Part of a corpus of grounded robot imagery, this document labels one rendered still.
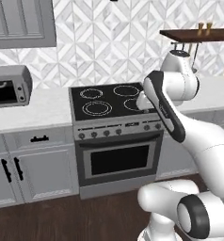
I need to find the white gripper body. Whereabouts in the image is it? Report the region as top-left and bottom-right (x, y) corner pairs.
(136, 89), (156, 112)

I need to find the silver stove with black hob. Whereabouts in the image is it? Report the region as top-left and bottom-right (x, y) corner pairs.
(68, 82), (166, 201)

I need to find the grey hanging ladle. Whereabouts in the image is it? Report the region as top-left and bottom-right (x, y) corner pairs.
(190, 42), (200, 75)

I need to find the grey hanging utensil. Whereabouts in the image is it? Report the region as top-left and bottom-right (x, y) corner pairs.
(170, 41), (187, 54)

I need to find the silver oven door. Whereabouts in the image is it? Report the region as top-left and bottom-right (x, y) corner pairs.
(74, 131), (165, 188)

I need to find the tan shaker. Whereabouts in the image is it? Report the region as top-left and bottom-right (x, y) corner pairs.
(197, 22), (205, 37)
(205, 21), (214, 36)

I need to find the grey drawer front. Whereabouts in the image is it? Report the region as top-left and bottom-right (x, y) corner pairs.
(3, 126), (75, 153)

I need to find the silver toaster oven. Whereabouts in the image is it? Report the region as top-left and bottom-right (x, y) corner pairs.
(0, 64), (34, 109)

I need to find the dark oven door handle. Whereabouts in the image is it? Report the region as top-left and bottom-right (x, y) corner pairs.
(76, 131), (165, 149)

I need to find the dark wooden wall shelf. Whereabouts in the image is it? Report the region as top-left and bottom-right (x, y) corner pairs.
(159, 27), (224, 43)

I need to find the black drawer handle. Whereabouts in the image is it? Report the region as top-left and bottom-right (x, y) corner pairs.
(29, 135), (50, 143)

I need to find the black cupboard door handle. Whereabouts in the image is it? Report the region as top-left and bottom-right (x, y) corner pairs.
(0, 158), (13, 184)
(12, 156), (25, 182)

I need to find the grey wall cupboard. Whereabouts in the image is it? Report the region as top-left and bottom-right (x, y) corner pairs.
(0, 0), (57, 50)

